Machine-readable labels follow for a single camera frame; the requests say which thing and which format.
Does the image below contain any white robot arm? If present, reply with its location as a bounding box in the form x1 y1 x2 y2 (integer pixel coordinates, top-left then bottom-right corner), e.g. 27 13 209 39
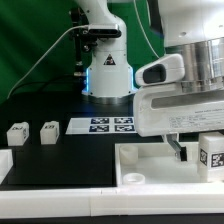
75 0 224 160

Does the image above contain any white square tabletop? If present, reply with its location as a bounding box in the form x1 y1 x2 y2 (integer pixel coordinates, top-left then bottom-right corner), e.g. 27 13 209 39
115 142 224 185

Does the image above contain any white cable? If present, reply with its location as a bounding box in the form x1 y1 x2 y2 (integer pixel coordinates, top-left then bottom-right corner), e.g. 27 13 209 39
6 26 89 100

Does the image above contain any white U-shaped obstacle fence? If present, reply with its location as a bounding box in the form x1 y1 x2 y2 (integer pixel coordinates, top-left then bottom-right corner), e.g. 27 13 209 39
0 148 224 219

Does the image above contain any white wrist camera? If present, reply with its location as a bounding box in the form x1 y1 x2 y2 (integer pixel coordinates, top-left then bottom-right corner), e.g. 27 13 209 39
135 54 185 86

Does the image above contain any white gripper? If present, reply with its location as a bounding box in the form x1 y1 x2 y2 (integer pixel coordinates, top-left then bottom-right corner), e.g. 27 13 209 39
133 84 224 162

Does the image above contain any black cable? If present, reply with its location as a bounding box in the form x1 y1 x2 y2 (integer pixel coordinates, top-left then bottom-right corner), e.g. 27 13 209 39
8 76 88 99

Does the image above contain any black camera stand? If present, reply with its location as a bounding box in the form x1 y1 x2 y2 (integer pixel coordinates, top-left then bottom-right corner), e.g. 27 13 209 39
69 7 93 79

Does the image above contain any white sheet with tags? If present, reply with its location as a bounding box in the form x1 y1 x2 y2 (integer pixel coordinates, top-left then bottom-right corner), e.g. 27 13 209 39
66 117 136 135

